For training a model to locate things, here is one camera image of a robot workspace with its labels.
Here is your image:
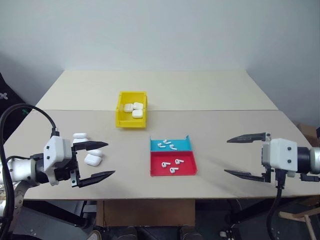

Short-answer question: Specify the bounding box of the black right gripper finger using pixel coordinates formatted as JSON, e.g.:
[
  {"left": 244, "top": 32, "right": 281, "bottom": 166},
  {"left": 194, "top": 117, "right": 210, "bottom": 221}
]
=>
[
  {"left": 223, "top": 169, "right": 271, "bottom": 185},
  {"left": 226, "top": 131, "right": 272, "bottom": 144}
]

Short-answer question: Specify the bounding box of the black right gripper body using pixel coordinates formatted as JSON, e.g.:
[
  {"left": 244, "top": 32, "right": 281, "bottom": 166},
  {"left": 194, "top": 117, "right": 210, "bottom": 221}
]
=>
[{"left": 261, "top": 142, "right": 279, "bottom": 188}]

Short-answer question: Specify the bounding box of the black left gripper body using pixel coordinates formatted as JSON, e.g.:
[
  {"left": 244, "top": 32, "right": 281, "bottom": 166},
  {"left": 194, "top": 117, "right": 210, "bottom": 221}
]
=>
[{"left": 53, "top": 143, "right": 82, "bottom": 189}]

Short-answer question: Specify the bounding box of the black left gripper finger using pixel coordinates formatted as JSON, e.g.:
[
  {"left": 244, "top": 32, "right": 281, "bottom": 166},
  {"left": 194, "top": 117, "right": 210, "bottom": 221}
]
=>
[
  {"left": 72, "top": 141, "right": 109, "bottom": 152},
  {"left": 76, "top": 170, "right": 116, "bottom": 189}
]

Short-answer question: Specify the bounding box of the yellow plastic bin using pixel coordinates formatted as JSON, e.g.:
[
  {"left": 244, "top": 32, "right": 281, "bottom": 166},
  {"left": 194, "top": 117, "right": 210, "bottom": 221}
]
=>
[{"left": 115, "top": 90, "right": 149, "bottom": 130}]

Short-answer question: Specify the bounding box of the small brown cardboard box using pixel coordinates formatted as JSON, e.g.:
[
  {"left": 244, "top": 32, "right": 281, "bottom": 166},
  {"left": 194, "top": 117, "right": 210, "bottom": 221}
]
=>
[{"left": 296, "top": 123, "right": 320, "bottom": 148}]

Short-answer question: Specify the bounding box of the brown cardboard box under table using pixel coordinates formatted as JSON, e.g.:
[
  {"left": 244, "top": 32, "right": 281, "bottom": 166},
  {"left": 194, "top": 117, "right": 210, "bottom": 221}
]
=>
[{"left": 95, "top": 199, "right": 196, "bottom": 228}]

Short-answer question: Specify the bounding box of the red plastic tray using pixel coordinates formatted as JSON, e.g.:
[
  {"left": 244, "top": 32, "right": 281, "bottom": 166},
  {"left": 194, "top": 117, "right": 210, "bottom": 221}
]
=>
[{"left": 149, "top": 150, "right": 199, "bottom": 177}]

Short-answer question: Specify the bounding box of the dark rounded shape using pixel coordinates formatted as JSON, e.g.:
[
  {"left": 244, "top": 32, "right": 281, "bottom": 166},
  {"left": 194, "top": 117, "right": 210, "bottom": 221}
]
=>
[
  {"left": 117, "top": 225, "right": 139, "bottom": 240},
  {"left": 179, "top": 224, "right": 204, "bottom": 240}
]

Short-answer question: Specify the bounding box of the blue plastic tray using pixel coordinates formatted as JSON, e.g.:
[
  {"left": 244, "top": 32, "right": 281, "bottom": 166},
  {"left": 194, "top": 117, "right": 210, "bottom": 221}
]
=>
[{"left": 149, "top": 134, "right": 195, "bottom": 152}]

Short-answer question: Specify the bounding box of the black fabric with white marks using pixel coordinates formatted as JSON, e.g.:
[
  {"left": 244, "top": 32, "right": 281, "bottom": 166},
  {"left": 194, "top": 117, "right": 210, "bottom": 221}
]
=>
[{"left": 0, "top": 71, "right": 28, "bottom": 121}]

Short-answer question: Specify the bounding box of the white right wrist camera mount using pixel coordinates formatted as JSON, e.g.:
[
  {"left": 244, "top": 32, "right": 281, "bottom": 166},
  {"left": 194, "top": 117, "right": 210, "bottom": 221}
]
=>
[{"left": 261, "top": 138, "right": 300, "bottom": 179}]

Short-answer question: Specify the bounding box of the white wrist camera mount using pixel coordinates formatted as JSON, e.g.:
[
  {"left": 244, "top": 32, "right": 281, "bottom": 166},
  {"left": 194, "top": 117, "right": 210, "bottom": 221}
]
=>
[
  {"left": 261, "top": 138, "right": 300, "bottom": 179},
  {"left": 43, "top": 136, "right": 74, "bottom": 186}
]

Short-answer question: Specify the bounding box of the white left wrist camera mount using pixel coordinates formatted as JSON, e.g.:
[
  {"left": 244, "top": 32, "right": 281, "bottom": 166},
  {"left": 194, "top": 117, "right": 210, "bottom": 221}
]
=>
[{"left": 43, "top": 136, "right": 74, "bottom": 186}]

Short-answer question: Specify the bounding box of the black metal table frame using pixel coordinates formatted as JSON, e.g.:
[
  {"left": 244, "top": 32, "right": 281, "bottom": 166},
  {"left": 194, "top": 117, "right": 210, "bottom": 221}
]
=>
[{"left": 224, "top": 199, "right": 277, "bottom": 226}]

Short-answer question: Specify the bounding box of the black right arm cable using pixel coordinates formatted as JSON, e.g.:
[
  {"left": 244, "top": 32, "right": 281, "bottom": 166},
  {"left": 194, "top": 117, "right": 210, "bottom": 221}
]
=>
[{"left": 265, "top": 169, "right": 289, "bottom": 240}]

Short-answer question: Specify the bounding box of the light wooden frame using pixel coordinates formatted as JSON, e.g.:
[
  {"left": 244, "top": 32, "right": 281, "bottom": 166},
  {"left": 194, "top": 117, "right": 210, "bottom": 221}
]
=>
[{"left": 278, "top": 196, "right": 320, "bottom": 240}]

